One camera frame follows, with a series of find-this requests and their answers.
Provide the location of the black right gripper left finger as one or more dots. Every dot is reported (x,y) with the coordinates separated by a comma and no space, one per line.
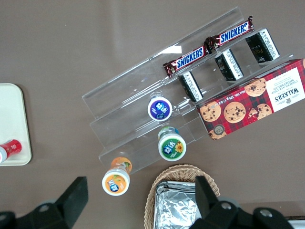
(69,205)

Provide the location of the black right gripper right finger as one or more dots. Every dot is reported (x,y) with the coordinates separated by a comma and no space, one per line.
(209,210)

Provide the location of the light wicker basket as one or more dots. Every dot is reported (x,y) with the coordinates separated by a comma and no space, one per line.
(181,171)

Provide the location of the beige plastic tray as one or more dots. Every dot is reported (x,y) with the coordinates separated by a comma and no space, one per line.
(12,114)

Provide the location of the orange-lidded gum jar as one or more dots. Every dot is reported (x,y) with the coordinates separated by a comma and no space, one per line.
(116,182)

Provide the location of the green-lidded gum jar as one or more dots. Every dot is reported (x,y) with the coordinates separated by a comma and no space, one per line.
(172,147)

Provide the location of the red-lidded gum jar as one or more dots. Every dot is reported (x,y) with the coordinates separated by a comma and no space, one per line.
(12,148)

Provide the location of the white snack bin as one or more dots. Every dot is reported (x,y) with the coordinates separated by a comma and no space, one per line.
(300,225)

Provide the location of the red Walkers cookie box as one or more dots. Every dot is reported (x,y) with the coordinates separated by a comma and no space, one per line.
(238,112)

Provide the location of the purple-lidded gum jar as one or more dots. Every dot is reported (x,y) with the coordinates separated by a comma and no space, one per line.
(159,109)

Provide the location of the small black white box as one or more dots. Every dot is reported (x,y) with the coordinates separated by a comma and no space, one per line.
(190,86)
(262,46)
(228,65)

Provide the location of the clear acrylic tiered stand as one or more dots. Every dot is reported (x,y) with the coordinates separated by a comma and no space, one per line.
(133,83)

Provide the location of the Snickers chocolate bar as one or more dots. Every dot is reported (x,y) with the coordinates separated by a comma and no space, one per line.
(189,58)
(233,33)

